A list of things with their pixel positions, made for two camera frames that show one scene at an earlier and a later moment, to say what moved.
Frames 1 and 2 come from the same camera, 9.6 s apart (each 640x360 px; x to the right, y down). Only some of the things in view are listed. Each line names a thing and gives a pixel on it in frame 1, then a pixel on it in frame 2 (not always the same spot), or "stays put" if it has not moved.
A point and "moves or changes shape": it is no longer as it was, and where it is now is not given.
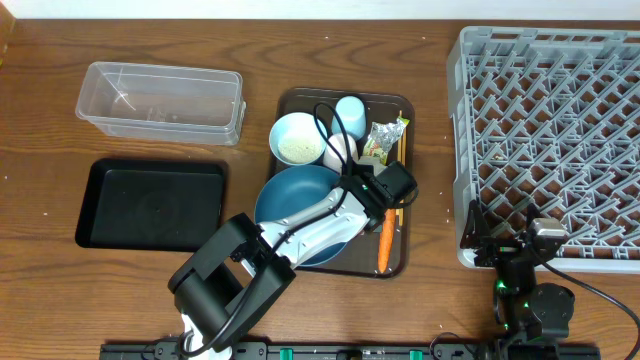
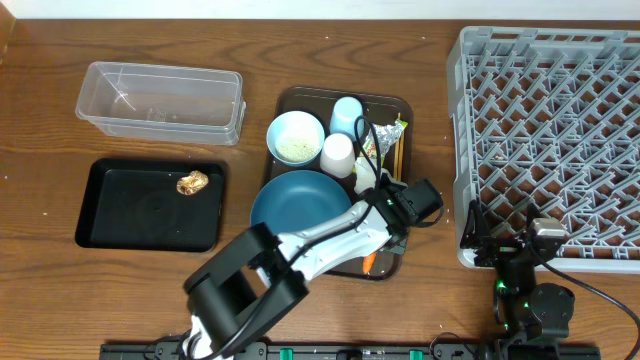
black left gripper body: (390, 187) -> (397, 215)
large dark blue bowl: (291, 188) stays put
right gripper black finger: (477, 230) stays put
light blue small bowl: (296, 138) stays put
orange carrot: (386, 239) moves or changes shape
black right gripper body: (498, 251) stays put
